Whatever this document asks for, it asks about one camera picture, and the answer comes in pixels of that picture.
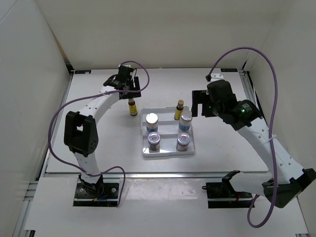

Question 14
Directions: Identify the blue label jar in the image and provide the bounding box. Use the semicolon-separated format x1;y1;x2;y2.
178;111;193;133
146;113;158;133

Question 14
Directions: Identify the yellow sauce bottle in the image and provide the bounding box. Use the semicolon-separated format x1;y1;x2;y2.
128;98;138;116
174;100;184;120

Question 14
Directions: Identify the orange spice jar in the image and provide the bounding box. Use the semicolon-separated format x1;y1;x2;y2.
176;133;190;152

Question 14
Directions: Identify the dark spice jar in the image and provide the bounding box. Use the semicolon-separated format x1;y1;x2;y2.
147;132;160;151

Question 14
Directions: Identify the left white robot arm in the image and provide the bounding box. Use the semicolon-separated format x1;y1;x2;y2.
64;65;141;198

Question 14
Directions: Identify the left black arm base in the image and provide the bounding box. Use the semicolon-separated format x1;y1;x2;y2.
73;176;125;207

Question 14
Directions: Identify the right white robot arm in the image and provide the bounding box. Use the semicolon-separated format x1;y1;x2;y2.
191;79;316;208

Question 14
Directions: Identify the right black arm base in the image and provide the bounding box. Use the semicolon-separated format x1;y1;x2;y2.
202;170;253;209

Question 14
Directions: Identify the white divided tray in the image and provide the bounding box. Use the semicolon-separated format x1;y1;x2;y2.
141;107;196;159

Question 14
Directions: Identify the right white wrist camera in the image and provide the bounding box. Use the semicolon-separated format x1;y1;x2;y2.
205;73;224;82

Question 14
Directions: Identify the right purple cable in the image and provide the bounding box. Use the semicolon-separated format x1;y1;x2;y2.
205;46;278;228

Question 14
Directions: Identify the purple cable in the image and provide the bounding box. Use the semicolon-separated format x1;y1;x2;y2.
205;46;278;228
47;60;151;207

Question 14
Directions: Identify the front aluminium rail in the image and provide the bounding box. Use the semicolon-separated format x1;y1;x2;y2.
41;172;272;179

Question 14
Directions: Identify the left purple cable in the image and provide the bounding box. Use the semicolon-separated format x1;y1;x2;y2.
47;60;151;207

